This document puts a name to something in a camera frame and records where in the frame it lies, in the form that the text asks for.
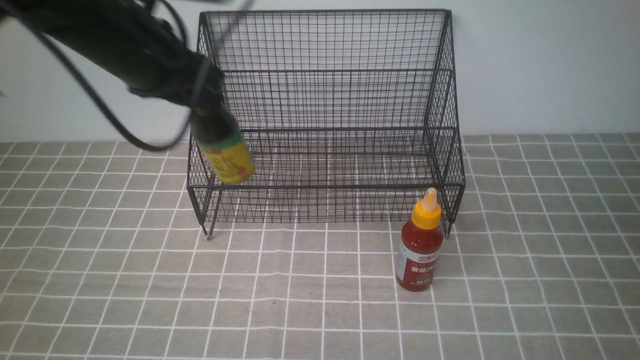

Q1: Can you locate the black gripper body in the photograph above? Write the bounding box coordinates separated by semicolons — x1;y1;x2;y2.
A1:
129;52;224;116

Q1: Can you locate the dark oyster sauce bottle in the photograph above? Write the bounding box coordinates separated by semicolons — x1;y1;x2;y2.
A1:
190;108;254;185

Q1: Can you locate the red tomato sauce bottle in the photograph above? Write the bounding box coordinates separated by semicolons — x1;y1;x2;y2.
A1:
395;187;445;293

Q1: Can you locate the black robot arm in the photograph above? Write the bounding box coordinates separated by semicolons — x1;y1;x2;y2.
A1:
7;0;224;113

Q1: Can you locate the grey checked tablecloth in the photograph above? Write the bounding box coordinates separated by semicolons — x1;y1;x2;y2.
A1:
0;133;640;360

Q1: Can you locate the black cable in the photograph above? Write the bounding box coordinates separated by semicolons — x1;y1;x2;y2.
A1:
0;0;256;153

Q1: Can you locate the black wire mesh shelf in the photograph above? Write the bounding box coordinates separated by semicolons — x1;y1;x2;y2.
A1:
187;9;466;235

